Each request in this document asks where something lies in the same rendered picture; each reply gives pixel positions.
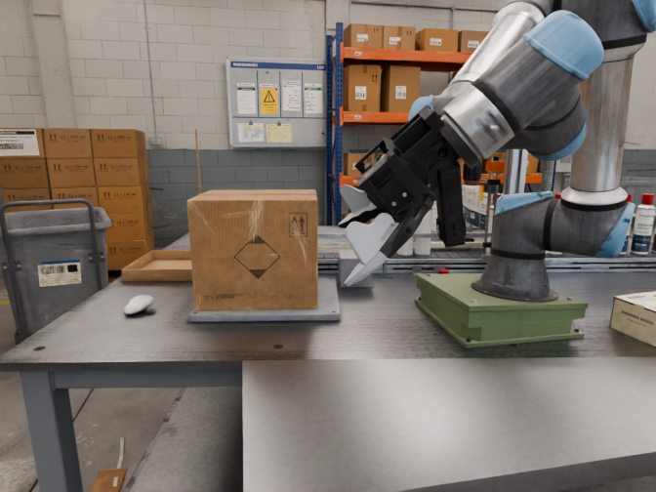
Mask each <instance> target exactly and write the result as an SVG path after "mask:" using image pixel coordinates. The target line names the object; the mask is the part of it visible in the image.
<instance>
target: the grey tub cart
mask: <svg viewBox="0 0 656 492"><path fill-rule="evenodd" d="M70 203H84V204H86V205H87V206H88V208H73V209H57V210H40V211H23V212H11V213H5V214H4V210H5V209H6V208H7V207H14V206H33V205H52V204H70ZM111 226H112V223H111V220H110V218H109V217H108V215H107V214H106V212H105V210H104V208H100V207H93V204H92V203H91V202H90V201H89V200H87V199H84V198H73V199H53V200H32V201H12V202H5V203H3V204H1V205H0V267H1V270H2V273H3V277H4V281H5V285H6V289H7V293H8V297H9V301H10V304H11V308H12V312H13V316H14V319H15V323H16V327H17V330H16V333H15V341H16V345H18V344H19V343H21V342H22V341H24V340H25V339H27V338H28V337H30V336H31V335H33V334H34V333H36V332H37V331H39V330H41V329H42V328H44V327H45V326H47V325H48V324H50V323H51V322H53V321H54V320H56V319H57V318H59V317H60V316H62V315H63V314H65V313H66V312H68V311H70V310H71V309H73V308H75V307H76V306H78V305H79V304H81V303H82V302H84V301H85V300H87V299H88V298H90V297H91V296H93V295H94V294H96V293H97V292H99V291H100V290H101V289H103V288H104V287H106V286H107V285H108V270H107V248H106V229H107V228H108V227H111Z"/></svg>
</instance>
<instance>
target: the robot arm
mask: <svg viewBox="0 0 656 492"><path fill-rule="evenodd" d="M655 30H656V0H510V1H509V2H508V3H507V4H506V5H505V6H504V7H503V8H502V9H501V10H500V11H499V13H498V14H497V15H496V16H495V18H494V19H493V21H492V23H491V27H490V32H489V34H488V35H487V36H486V37H485V39H484V40H483V41H482V43H481V44H480V45H479V46H478V48H477V49H476V50H475V51H474V53H473V54H472V55H471V57H470V58H469V59H468V61H467V62H466V63H465V64H464V66H463V67H462V68H461V70H460V71H459V72H458V73H457V75H456V76H455V77H454V78H453V80H452V81H451V82H450V83H449V85H448V86H447V87H446V89H445V90H444V91H443V92H442V94H441V95H439V96H435V95H430V96H429V97H422V98H419V99H417V100H416V101H415V102H414V103H413V105H412V107H411V109H410V113H409V120H408V122H407V123H406V124H405V125H404V126H403V127H402V128H400V129H399V130H398V131H397V132H396V133H395V134H394V135H393V136H392V137H391V138H390V139H387V138H386V137H384V138H383V139H382V140H381V141H380V142H379V143H378V144H377V145H376V146H374V147H373V148H372V149H371V150H370V151H369V152H368V153H367V154H366V155H365V156H364V157H363V158H361V159H360V160H359V161H358V162H357V163H356V164H355V165H354V167H355V168H356V169H357V170H358V171H359V172H360V173H361V174H362V176H361V177H359V178H358V179H357V181H358V185H359V186H360V187H361V188H362V189H363V190H364V191H362V190H359V189H357V188H355V187H353V186H351V185H348V184H345V185H343V186H341V188H340V194H341V195H342V196H343V198H344V199H345V201H346V203H347V204H348V206H349V208H350V210H351V213H350V214H349V215H348V216H346V217H345V218H344V219H343V220H342V221H341V222H340V223H339V224H338V226H339V227H341V228H345V229H346V232H345V236H346V239H347V241H348V243H349V245H350V247H351V248H352V250H353V252H354V253H355V255H356V257H357V258H358V259H359V261H360V263H359V264H358V265H357V266H356V267H355V268H354V269H353V270H352V272H351V273H350V274H349V276H348V278H347V279H346V280H345V282H344V283H345V284H346V285H347V286H350V285H352V284H354V283H356V282H358V281H360V280H362V279H363V278H365V277H366V276H367V275H369V274H370V273H371V272H373V271H374V270H375V269H377V268H378V267H380V266H381V265H382V264H383V263H384V262H385V261H386V260H387V259H388V258H391V257H392V256H393V255H394V254H395V253H396V252H397V251H398V250H399V249H400V248H401V247H402V246H403V245H404V244H405V243H406V242H407V241H408V240H409V238H410V237H411V236H412V235H413V234H414V232H415V231H416V230H417V228H418V227H419V225H420V223H421V222H422V220H423V218H424V216H425V215H426V213H427V212H428V211H429V210H430V209H431V207H432V206H433V202H434V201H435V200H436V208H437V219H436V231H437V234H438V237H439V239H440V240H442V241H443V243H444V245H445V248H448V247H454V246H460V245H465V236H466V235H467V234H466V232H467V230H466V222H465V219H464V213H463V197H462V181H461V165H460V164H459V162H458V159H459V158H462V159H463V160H464V161H465V162H466V163H467V165H468V166H469V167H470V168H471V169H472V168H473V167H474V166H476V165H477V164H478V163H479V162H480V160H479V159H478V158H479V157H481V158H483V159H487V158H488V157H489V156H490V155H492V154H493V153H494V152H495V151H496V150H498V149H526V150H527V151H528V152H529V153H530V154H532V155H533V156H535V157H536V158H538V159H541V160H545V161H556V160H559V159H562V158H565V157H567V156H569V155H570V154H572V160H571V175H570V186H569V187H568V188H566V189H565V190H564V191H563V192H562V193H561V197H560V199H557V198H554V196H553V193H552V192H551V191H547V192H531V193H518V194H505V195H502V196H500V197H499V198H498V200H497V203H496V210H495V213H494V216H495V218H494V227H493V236H492V246H491V256H490V259H489V261H488V263H487V265H486V267H485V270H484V272H483V273H482V275H481V277H480V285H479V286H480V287H481V288H482V289H484V290H486V291H489V292H492V293H495V294H499V295H504V296H510V297H517V298H530V299H535V298H545V297H547V296H548V295H549V294H550V282H549V278H548V274H547V270H546V265H545V257H546V251H552V252H559V253H567V254H575V255H582V256H590V257H592V258H595V257H599V258H610V259H611V258H616V257H617V256H619V255H620V253H621V251H622V248H623V245H624V242H625V239H626V236H627V233H628V229H629V226H630V223H631V220H632V216H633V213H634V210H635V206H636V205H635V204H634V203H631V202H627V198H628V194H627V193H626V192H625V191H624V190H623V189H622V188H621V187H620V178H621V169H622V160H623V151H624V142H625V134H626V126H627V117H628V108H629V99H630V90H631V82H632V74H633V65H634V57H635V54H636V53H637V52H638V51H639V50H640V49H641V48H642V47H643V46H644V45H645V44H646V40H647V33H652V32H653V31H655ZM378 148H380V149H381V150H382V151H383V153H384V155H383V154H382V153H381V154H380V155H379V156H378V157H377V158H376V159H375V160H376V163H375V164H374V165H373V164H372V163H371V162H370V161H368V162H367V163H366V164H365V163H364V162H363V161H364V160H366V159H367V158H368V157H369V156H370V155H371V154H372V153H373V152H374V151H375V150H376V149H378ZM373 218H376V219H375V220H374V221H373V222H372V223H371V224H370V225H366V224H365V223H367V222H368V221H369V220H371V219H373Z"/></svg>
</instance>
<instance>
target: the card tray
mask: <svg viewBox="0 0 656 492"><path fill-rule="evenodd" d="M121 274H122V282H172V281H192V269H191V255H190V250H152V251H150V252H149V253H147V254H145V255H144V256H142V257H140V258H139V259H137V260H136V261H134V262H132V263H131V264H129V265H128V266H125V267H124V268H122V269H121Z"/></svg>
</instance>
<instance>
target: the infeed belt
mask: <svg viewBox="0 0 656 492"><path fill-rule="evenodd" d="M481 254H483V252H430V255H429V256H427V257H420V256H416V255H415V252H413V256H411V257H401V256H397V252H396V253H395V254H394V255H393V256H392V257H391V258H389V259H481ZM545 258H591V257H590V256H582V255H576V256H567V255H563V254H562V255H561V256H552V255H547V256H546V257H545ZM616 258H656V254H652V253H651V251H648V255H646V256H641V255H634V254H631V253H630V251H627V255H626V256H617V257H616ZM318 259H339V253H318Z"/></svg>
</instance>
